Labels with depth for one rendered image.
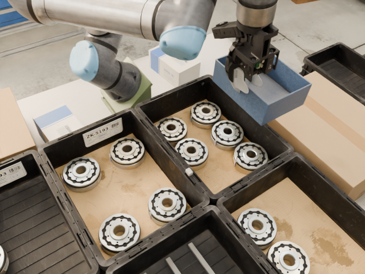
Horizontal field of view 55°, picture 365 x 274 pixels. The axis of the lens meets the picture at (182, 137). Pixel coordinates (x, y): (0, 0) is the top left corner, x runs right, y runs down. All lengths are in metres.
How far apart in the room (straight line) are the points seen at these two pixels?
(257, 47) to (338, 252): 0.57
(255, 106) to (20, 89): 2.09
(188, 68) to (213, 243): 0.76
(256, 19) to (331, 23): 2.95
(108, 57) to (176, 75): 0.35
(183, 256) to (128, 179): 0.28
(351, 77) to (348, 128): 0.97
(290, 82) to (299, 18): 2.63
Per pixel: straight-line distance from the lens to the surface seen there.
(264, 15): 0.70
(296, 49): 3.14
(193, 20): 0.62
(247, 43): 0.76
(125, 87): 1.25
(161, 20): 0.64
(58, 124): 1.26
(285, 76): 0.97
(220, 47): 1.74
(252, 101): 0.86
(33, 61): 2.94
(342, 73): 2.15
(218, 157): 1.08
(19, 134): 1.17
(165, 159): 0.97
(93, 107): 1.42
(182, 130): 1.10
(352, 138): 1.17
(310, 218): 1.04
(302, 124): 1.15
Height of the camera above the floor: 1.68
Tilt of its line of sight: 49 degrees down
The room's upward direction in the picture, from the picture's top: 4 degrees clockwise
